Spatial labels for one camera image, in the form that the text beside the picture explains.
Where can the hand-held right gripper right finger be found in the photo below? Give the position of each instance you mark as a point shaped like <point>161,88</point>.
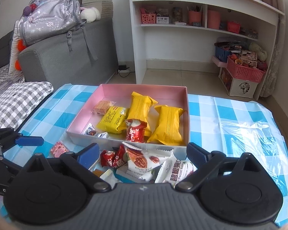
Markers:
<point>194,152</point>

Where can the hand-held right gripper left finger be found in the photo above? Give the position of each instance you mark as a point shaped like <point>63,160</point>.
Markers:
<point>87,154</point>

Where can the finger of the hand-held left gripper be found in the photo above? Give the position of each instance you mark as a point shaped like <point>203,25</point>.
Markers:
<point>26,140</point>
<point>10,167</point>

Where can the silver foil snack packet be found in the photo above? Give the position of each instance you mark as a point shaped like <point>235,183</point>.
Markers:
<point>96,133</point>

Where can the red snack packet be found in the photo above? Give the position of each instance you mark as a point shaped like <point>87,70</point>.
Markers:
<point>112,159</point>
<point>134,134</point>

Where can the white pecan print packet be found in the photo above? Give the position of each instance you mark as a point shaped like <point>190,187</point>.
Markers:
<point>174,170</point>

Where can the pink foil snack packet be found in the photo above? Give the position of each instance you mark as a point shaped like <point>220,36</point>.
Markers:
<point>58,148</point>

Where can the plain yellow snack packet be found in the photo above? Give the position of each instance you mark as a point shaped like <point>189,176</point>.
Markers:
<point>140,110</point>
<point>168,124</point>

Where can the yellow printed snack packet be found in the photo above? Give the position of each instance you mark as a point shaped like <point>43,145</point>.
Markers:
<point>111,119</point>

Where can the orange biscuit packet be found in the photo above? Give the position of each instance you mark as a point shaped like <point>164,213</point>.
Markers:
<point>102,107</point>

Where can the white walnut print packet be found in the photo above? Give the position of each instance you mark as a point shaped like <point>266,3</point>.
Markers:
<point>139,160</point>

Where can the pink cardboard box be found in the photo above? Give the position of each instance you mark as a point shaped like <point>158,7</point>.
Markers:
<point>105,93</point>

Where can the grey checked pillow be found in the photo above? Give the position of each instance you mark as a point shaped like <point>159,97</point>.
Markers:
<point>16,103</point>

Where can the blue checked tablecloth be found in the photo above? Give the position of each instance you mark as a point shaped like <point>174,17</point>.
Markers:
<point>230,115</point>

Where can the grey patterned blanket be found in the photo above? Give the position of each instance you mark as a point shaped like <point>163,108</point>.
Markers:
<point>2,79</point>

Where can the white printed storage box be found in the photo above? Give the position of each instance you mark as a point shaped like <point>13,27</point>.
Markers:
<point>240,88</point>

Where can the grey sofa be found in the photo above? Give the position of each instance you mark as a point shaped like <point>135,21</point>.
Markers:
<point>62,60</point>

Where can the pink tray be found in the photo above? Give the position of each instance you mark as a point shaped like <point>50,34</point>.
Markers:
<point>219,62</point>

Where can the pink mesh basket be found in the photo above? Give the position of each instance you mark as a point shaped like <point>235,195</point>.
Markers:
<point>244,73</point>

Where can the white and orange plush toy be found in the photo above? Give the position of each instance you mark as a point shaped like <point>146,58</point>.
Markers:
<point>14,48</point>

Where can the black power adapter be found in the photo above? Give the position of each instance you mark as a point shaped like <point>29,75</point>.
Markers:
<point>122,67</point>

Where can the blue storage box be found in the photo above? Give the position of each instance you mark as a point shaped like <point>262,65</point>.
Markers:
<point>223,54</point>

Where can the printed toy box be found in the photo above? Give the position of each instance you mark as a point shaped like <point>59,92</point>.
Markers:
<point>248,57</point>

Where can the white shelf desk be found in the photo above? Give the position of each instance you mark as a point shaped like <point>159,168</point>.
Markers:
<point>158,45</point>

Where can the pale green plush toy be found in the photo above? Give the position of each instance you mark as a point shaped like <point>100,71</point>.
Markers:
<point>259,50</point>

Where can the grey patterned backpack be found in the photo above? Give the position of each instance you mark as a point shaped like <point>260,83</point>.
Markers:
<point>50,16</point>

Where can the small red basket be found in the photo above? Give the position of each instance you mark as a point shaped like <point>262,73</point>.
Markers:
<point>234,27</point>

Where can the small white labelled box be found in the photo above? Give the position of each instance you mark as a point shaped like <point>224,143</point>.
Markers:
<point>162,20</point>

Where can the patterned small jar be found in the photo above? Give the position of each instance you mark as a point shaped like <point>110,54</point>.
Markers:
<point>177,15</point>

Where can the small pink basket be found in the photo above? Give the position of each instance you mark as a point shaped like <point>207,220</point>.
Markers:
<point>148,18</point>

